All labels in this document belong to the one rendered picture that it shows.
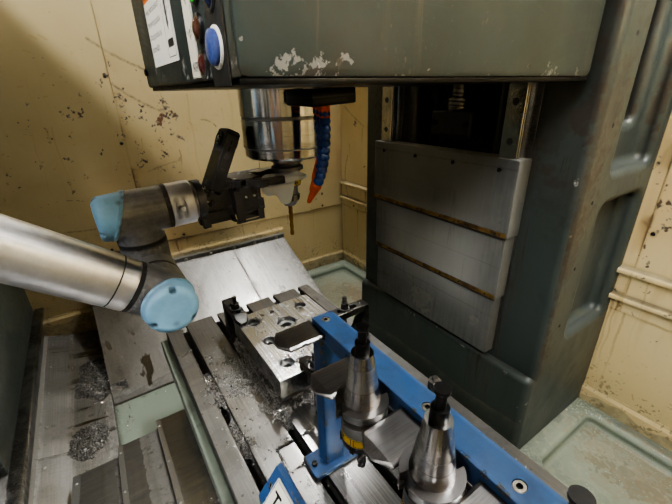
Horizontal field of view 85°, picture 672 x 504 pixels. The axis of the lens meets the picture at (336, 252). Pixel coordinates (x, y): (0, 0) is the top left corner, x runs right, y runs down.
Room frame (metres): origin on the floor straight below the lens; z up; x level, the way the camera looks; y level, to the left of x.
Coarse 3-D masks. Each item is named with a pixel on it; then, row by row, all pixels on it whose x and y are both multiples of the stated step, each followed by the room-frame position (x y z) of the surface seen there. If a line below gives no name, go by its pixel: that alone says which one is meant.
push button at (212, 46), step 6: (210, 30) 0.37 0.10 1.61; (210, 36) 0.37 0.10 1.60; (216, 36) 0.37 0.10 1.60; (210, 42) 0.37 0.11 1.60; (216, 42) 0.37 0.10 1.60; (210, 48) 0.37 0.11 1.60; (216, 48) 0.36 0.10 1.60; (210, 54) 0.37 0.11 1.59; (216, 54) 0.37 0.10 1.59; (210, 60) 0.38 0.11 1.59; (216, 60) 0.37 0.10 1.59
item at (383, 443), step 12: (384, 420) 0.30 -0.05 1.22; (396, 420) 0.30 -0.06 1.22; (408, 420) 0.30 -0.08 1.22; (372, 432) 0.29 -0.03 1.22; (384, 432) 0.29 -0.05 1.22; (396, 432) 0.29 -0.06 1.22; (408, 432) 0.29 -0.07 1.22; (372, 444) 0.27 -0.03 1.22; (384, 444) 0.27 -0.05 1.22; (396, 444) 0.27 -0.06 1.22; (408, 444) 0.27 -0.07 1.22; (372, 456) 0.26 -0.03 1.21; (384, 456) 0.26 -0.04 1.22; (396, 456) 0.26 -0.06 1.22
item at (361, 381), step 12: (360, 360) 0.32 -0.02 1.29; (372, 360) 0.32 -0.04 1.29; (348, 372) 0.32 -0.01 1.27; (360, 372) 0.31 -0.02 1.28; (372, 372) 0.32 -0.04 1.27; (348, 384) 0.32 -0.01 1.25; (360, 384) 0.31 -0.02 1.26; (372, 384) 0.31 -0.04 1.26; (348, 396) 0.32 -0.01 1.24; (360, 396) 0.31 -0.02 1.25; (372, 396) 0.31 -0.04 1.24; (360, 408) 0.31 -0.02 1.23; (372, 408) 0.31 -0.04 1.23
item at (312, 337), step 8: (288, 328) 0.48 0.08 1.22; (296, 328) 0.48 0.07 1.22; (304, 328) 0.48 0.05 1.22; (312, 328) 0.48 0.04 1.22; (280, 336) 0.46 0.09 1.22; (288, 336) 0.46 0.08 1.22; (296, 336) 0.46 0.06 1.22; (304, 336) 0.46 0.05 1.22; (312, 336) 0.46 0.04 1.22; (320, 336) 0.46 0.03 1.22; (280, 344) 0.44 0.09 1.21; (288, 344) 0.44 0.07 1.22; (296, 344) 0.44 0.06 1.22; (304, 344) 0.44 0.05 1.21
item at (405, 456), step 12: (408, 456) 0.25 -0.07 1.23; (408, 468) 0.24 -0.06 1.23; (456, 468) 0.24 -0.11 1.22; (408, 480) 0.23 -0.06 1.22; (456, 480) 0.22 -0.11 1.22; (408, 492) 0.22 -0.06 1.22; (420, 492) 0.21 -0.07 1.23; (432, 492) 0.21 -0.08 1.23; (444, 492) 0.21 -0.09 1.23; (456, 492) 0.21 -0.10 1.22
